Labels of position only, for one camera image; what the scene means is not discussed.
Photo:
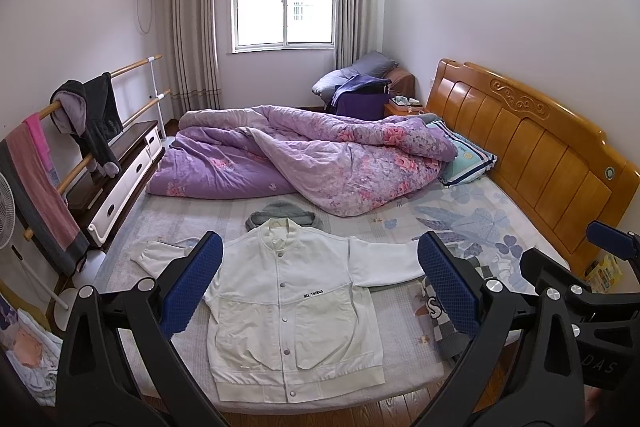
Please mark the blue trimmed pillow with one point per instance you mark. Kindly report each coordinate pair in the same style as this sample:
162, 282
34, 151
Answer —
467, 157

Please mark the wooden headboard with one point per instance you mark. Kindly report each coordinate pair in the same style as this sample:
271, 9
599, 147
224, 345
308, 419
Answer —
525, 147

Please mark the grey blue pillow pile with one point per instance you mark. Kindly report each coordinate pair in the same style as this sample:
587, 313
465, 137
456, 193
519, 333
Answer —
360, 67

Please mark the wooden nightstand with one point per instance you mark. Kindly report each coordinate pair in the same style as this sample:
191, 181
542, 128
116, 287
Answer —
395, 110

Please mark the wooden rail clothes rack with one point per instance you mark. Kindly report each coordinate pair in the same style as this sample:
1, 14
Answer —
135, 66

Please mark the bright pink towel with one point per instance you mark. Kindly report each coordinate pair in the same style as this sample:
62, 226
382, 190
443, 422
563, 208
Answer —
37, 134

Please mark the bed with pale sheet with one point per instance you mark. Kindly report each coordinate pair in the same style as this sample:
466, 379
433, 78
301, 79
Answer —
450, 217

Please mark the brown cushion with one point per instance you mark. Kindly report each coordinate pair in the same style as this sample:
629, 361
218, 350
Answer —
402, 82

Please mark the pile of pale clothes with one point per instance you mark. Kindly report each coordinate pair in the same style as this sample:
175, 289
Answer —
30, 347

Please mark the grey white checkered sweater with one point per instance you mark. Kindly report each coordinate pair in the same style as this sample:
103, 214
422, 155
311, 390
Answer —
432, 307

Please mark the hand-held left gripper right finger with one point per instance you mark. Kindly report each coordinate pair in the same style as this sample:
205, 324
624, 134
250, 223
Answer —
450, 287

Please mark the dark purple cloth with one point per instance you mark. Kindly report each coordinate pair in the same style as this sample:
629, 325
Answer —
360, 104

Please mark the white standing fan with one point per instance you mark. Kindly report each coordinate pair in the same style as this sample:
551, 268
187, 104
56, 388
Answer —
5, 212

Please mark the window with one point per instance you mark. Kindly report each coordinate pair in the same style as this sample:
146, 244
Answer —
260, 7

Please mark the grey striped curtain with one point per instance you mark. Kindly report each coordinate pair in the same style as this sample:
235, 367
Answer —
190, 32
357, 7

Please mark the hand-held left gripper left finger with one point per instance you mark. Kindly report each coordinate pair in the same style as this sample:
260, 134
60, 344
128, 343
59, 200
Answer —
192, 282

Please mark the white drawer cabinet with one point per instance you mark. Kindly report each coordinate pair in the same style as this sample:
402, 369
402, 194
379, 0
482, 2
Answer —
125, 177

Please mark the pink grey striped towel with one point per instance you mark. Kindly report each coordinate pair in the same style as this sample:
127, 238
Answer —
40, 197

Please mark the grey hooded garment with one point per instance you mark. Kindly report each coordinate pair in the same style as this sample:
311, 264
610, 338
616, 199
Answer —
280, 209

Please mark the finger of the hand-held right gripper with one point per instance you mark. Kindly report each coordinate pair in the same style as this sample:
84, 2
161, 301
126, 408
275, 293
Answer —
607, 238
537, 264

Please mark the dark hanging jacket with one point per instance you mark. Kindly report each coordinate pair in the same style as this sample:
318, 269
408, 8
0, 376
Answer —
102, 117

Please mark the purple floral quilt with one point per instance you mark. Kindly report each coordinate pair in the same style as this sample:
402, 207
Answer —
310, 157

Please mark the white button jacket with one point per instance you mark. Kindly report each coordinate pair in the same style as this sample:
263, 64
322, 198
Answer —
280, 307

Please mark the yellow packet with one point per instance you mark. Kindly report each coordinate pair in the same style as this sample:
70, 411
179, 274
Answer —
607, 274

